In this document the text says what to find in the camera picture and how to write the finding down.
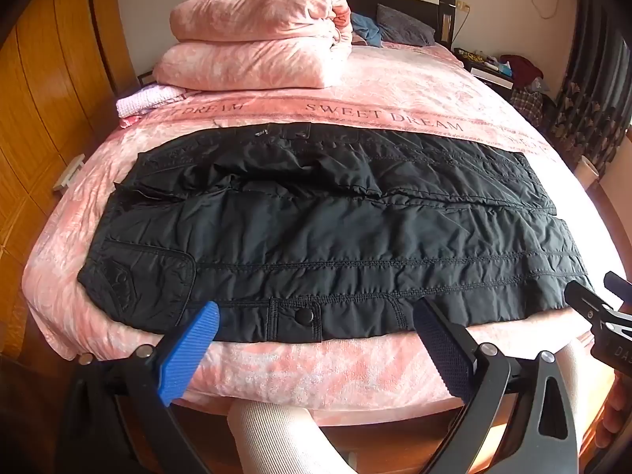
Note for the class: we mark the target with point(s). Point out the folded pink quilt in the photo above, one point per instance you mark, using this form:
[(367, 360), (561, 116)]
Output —
[(256, 12)]

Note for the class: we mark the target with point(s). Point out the plaid cloth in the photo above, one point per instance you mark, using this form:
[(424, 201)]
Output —
[(527, 101)]

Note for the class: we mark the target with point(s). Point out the person's white trouser leg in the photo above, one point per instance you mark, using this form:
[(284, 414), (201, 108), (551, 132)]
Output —
[(281, 439), (575, 385)]

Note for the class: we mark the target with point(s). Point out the white bracket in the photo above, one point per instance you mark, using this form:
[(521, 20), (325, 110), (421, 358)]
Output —
[(69, 173)]

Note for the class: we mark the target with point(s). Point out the pink knitted cloth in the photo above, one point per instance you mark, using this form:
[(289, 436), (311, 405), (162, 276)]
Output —
[(145, 98)]

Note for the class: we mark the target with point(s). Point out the yellow black packet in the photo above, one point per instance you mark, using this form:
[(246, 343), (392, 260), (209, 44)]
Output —
[(471, 54)]

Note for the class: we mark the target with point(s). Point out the black padded jacket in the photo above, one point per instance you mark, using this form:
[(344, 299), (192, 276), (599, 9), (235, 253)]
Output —
[(326, 242)]

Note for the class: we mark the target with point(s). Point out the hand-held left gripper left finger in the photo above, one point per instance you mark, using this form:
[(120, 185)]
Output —
[(190, 350)]

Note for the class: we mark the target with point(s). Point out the pink printed bed blanket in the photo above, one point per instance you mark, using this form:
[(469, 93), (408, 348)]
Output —
[(385, 89)]

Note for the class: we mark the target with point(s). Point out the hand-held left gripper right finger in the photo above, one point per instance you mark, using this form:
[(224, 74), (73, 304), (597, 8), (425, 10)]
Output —
[(442, 350)]

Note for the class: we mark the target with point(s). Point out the person's right hand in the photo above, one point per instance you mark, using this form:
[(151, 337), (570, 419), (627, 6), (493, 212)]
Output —
[(617, 419)]

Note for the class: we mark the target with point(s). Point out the blue cloth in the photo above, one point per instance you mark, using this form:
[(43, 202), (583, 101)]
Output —
[(368, 29)]

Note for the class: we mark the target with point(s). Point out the white nightstand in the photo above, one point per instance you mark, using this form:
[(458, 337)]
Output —
[(489, 76)]

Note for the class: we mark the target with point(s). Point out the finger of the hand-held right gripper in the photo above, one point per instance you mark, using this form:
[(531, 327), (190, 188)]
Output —
[(587, 301), (619, 284)]

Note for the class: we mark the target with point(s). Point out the wooden wardrobe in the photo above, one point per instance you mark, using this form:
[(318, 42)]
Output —
[(49, 108)]

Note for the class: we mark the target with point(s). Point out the grey pillow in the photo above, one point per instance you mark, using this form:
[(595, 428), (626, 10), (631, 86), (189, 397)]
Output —
[(407, 24)]

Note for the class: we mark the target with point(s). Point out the red clothes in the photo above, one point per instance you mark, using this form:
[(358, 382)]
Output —
[(523, 66)]

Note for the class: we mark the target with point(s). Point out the dark patterned curtain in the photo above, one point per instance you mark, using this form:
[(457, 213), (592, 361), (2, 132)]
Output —
[(592, 89)]

